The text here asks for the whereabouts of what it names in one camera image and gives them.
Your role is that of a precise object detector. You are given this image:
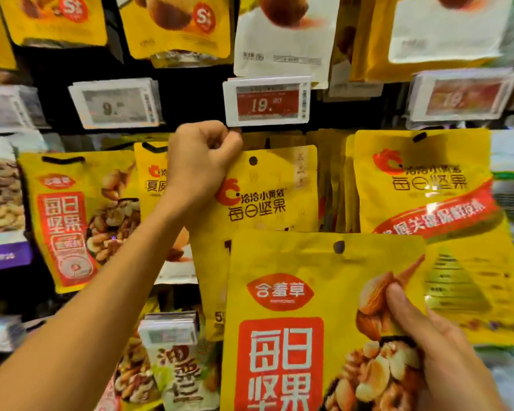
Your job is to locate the person's left hand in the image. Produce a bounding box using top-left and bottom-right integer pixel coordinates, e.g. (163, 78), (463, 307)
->
(165, 121), (243, 221)

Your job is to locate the person's right hand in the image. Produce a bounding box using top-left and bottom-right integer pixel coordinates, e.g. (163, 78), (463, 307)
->
(385, 282), (508, 411)

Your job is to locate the black hanging-bag store shelf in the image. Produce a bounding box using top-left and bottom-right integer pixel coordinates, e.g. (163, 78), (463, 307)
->
(0, 0), (514, 411)

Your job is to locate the stack of yellow nut bags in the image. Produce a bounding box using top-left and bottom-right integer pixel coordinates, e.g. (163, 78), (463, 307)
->
(240, 128), (356, 235)

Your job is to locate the green white chestnut bag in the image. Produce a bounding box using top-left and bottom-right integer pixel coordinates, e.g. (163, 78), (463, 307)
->
(150, 342), (222, 411)

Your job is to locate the person's left forearm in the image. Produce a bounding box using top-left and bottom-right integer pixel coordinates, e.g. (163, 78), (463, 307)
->
(0, 196), (194, 411)

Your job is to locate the clear white snack bag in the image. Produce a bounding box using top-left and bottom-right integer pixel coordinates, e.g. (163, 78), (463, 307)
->
(480, 346), (514, 411)

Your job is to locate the large white price tag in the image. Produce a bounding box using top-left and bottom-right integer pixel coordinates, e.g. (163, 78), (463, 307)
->
(408, 68), (514, 125)
(0, 85), (46, 134)
(223, 76), (312, 127)
(69, 78), (162, 130)

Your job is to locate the white-backed snack bag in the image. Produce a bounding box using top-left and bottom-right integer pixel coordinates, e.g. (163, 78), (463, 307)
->
(234, 0), (342, 89)

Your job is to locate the small white price tag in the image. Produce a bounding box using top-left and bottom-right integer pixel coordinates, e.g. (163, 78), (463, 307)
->
(0, 316), (27, 353)
(139, 312), (200, 348)

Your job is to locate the white green snack bag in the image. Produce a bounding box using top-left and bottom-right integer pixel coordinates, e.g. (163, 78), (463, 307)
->
(490, 128), (514, 253)

